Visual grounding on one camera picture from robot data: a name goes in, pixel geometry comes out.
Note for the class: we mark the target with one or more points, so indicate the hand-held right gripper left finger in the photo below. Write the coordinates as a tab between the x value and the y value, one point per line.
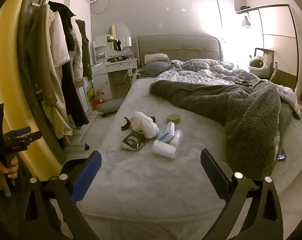
87	177

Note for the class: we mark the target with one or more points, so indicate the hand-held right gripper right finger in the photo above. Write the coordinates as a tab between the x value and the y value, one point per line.
214	177

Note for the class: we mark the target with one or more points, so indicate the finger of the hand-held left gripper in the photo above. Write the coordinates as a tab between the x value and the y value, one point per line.
23	130
34	137

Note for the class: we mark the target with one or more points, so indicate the small clear plastic wrapper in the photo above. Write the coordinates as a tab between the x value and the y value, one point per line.
177	137

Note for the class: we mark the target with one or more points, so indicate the large clear plastic wrapper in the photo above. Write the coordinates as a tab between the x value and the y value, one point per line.
164	150

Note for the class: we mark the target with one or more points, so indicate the black snack packet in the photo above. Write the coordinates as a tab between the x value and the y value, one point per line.
132	142

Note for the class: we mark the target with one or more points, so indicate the black curved plastic piece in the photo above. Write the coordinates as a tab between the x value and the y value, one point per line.
125	126

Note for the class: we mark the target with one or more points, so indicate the blue white tissue pack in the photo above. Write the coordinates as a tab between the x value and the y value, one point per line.
166	132

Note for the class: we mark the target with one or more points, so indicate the brown tape roll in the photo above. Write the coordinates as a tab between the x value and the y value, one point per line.
173	119

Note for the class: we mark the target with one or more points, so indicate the white fluffy plush item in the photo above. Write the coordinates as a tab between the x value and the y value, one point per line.
144	125

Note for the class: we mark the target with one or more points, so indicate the white clothes rack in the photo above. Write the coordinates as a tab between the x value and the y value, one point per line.
77	145

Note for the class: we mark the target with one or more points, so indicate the beige long garment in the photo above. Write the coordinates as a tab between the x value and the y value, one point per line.
57	110

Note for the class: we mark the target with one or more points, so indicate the dark long coat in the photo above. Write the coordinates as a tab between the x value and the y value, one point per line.
72	100

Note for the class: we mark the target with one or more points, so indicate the yellow curtain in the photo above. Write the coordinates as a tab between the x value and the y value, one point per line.
5	80

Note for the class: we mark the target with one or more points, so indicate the bed with grey sheet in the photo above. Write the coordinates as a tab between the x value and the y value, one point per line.
146	180

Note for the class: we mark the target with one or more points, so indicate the grey fuzzy blanket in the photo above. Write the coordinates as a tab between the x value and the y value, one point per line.
248	120

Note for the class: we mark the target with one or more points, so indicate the yellow framed picture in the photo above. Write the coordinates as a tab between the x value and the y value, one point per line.
89	93

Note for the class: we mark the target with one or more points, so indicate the black smartphone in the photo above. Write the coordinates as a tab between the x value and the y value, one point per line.
282	157

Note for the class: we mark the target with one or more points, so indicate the red box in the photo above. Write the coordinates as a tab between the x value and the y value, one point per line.
97	102

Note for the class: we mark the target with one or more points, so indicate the grey cushioned stool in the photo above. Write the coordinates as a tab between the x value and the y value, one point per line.
109	106

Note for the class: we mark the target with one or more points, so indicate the olive knitted cardigan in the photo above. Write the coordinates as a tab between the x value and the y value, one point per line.
40	55

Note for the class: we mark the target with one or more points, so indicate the white padded jacket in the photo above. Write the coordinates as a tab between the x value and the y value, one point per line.
76	52

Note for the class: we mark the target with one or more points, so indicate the white t-shirt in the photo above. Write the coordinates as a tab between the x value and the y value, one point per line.
59	42

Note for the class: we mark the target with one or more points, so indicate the dark green vest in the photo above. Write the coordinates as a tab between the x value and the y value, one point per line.
85	52

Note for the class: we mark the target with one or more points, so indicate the white vanity table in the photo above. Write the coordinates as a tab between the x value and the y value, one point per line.
115	80

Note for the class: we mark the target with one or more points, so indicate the blue patterned duvet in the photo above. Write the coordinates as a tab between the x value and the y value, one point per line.
196	76

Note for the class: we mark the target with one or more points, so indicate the white cat bed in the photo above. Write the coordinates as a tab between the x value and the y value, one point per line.
258	65

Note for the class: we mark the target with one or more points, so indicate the grey green pillow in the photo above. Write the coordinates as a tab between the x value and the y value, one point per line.
153	68

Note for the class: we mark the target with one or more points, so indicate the black hanging garment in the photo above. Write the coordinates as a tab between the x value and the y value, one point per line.
63	10

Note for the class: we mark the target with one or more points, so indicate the round vanity mirror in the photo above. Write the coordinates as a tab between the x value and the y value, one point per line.
118	35

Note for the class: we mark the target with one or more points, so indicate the silver table lamp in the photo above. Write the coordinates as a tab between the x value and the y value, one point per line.
127	42

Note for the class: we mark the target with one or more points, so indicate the beige pillow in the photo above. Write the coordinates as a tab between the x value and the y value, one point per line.
156	58

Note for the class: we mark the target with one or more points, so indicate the grey padded headboard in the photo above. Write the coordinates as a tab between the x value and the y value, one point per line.
178	47

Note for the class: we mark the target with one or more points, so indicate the white wardrobe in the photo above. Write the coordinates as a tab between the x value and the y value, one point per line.
278	37

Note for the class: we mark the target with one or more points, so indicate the grey pendant lamp shade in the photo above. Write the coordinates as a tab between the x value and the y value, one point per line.
245	22

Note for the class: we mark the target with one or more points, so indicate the dark items on shelf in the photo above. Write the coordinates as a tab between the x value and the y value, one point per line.
244	7

